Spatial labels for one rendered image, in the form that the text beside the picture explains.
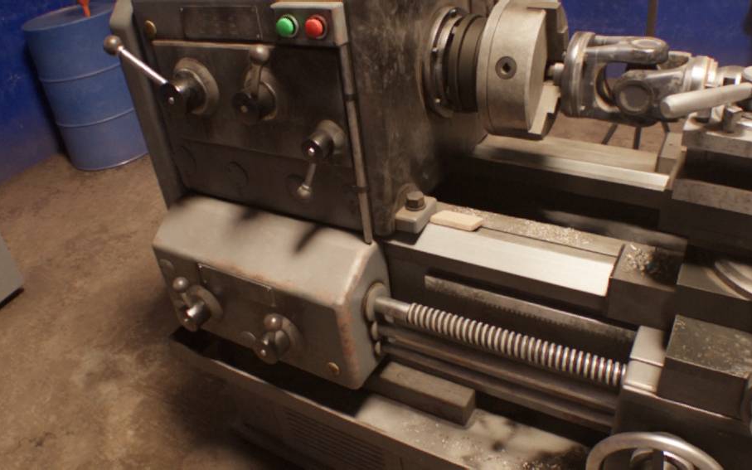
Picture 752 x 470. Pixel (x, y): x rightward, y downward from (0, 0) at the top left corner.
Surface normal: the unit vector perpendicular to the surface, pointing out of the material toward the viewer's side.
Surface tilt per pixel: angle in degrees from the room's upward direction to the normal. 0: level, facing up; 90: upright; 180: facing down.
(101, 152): 90
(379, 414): 0
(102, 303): 0
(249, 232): 32
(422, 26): 90
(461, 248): 36
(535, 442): 0
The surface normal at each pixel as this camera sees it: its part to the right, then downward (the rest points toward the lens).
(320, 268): -0.36, -0.43
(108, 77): 0.71, 0.33
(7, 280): 0.90, 0.15
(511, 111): -0.46, 0.72
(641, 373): -0.11, -0.83
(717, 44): -0.51, 0.52
